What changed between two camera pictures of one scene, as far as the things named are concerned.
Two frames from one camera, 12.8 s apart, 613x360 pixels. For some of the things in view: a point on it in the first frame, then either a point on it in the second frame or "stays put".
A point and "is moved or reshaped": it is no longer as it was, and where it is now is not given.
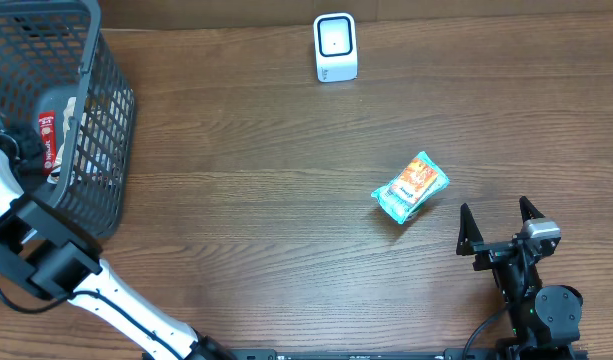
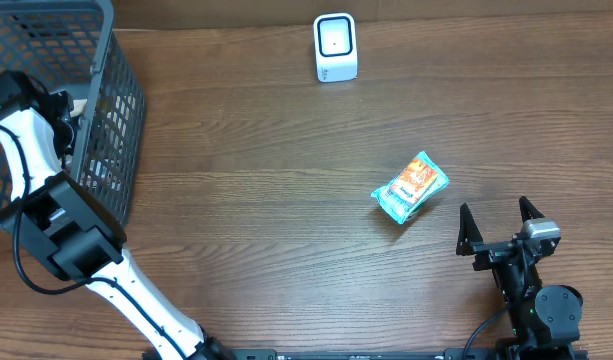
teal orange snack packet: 419,181 stays put
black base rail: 455,354 stays put
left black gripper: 24,145 → 62,118
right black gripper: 499,249 stays put
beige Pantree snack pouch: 68,111 is moved or reshaped
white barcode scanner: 336,47 stays put
